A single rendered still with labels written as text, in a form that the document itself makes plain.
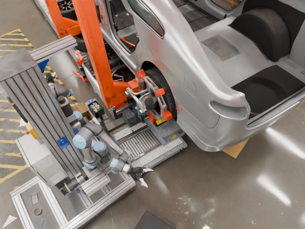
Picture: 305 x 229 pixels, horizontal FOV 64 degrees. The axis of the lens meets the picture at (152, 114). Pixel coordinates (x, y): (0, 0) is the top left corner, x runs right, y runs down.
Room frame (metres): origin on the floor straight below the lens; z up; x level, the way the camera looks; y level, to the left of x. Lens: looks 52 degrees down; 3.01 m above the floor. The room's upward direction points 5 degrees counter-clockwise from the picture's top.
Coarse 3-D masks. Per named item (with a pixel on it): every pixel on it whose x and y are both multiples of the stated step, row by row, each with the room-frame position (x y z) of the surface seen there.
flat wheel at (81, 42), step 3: (81, 33) 4.21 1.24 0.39; (75, 36) 3.94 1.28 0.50; (78, 36) 4.10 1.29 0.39; (81, 36) 4.19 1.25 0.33; (78, 39) 3.84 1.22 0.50; (81, 39) 3.84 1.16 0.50; (78, 42) 3.77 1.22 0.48; (81, 42) 3.75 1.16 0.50; (84, 42) 3.74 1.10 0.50; (78, 45) 3.80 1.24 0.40; (81, 45) 3.75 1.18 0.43; (84, 45) 3.74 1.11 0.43; (78, 48) 3.81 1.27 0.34; (81, 48) 3.77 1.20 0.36; (84, 48) 3.74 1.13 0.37; (81, 51) 3.77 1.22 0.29; (84, 51) 3.75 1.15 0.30; (87, 51) 3.73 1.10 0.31
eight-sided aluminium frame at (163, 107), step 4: (140, 80) 2.12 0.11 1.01; (144, 80) 2.01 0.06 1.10; (148, 80) 2.02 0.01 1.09; (140, 84) 2.15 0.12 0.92; (148, 84) 1.94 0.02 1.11; (152, 84) 1.95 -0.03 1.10; (140, 88) 2.15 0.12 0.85; (152, 88) 1.86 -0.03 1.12; (156, 88) 1.86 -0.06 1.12; (144, 92) 2.17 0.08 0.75; (156, 96) 1.81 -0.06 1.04; (160, 96) 1.81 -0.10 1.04; (160, 100) 1.77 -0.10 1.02; (160, 104) 1.74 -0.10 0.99; (164, 104) 1.74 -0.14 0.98; (160, 108) 1.74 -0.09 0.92; (164, 108) 1.72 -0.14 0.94; (152, 112) 1.93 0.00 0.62; (156, 112) 1.93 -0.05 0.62; (156, 116) 1.84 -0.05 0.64; (160, 116) 1.77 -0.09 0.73
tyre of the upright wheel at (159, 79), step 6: (156, 66) 2.22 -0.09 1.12; (150, 72) 2.08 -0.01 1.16; (156, 72) 2.06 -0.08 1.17; (156, 78) 1.96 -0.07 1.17; (162, 78) 1.95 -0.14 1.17; (144, 84) 2.21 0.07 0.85; (162, 84) 1.88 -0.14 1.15; (168, 90) 1.82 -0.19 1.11; (168, 96) 1.77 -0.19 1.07; (168, 102) 1.74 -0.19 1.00; (174, 102) 1.75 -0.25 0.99; (168, 108) 1.74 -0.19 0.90; (174, 108) 1.72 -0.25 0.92; (174, 114) 1.72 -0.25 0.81
